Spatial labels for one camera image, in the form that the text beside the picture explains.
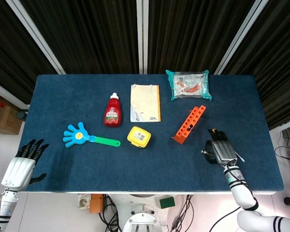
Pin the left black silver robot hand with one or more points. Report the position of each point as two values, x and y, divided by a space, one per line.
18 171

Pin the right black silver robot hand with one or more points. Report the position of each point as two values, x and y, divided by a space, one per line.
224 149

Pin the white grey robot base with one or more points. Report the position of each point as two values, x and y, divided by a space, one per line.
142 217

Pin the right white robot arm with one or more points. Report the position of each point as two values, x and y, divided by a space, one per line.
241 193

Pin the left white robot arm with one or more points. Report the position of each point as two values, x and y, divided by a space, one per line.
3 207

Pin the orange test tube rack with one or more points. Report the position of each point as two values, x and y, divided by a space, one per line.
183 135

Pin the grey caster wheel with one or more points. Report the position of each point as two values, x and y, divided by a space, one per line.
21 114

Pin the brown cardboard box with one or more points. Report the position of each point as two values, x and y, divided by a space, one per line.
4 116

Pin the blue green hand clapper toy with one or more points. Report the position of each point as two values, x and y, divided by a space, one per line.
78 136

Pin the printed paper card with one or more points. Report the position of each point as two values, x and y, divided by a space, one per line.
84 201

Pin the teal sausage packet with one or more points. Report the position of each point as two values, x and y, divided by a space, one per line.
188 84

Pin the small green box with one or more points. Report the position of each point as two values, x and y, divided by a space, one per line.
167 203

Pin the blue table cloth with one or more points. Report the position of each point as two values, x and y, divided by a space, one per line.
145 169

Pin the small orange box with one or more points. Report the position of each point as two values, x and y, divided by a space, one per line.
96 204

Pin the yellow small box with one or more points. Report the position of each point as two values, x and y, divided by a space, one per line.
139 136

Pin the white notepad with yellow edge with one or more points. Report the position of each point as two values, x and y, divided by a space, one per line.
145 104

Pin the dark pleated curtain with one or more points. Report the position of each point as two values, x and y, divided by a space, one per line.
87 36
9 48
280 72
188 33

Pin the red ketchup bottle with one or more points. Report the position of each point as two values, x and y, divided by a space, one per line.
113 113

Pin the white frame rail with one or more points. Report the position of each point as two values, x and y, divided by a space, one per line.
285 125
9 94

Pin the white frame post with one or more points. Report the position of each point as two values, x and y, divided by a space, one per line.
241 36
36 31
142 36

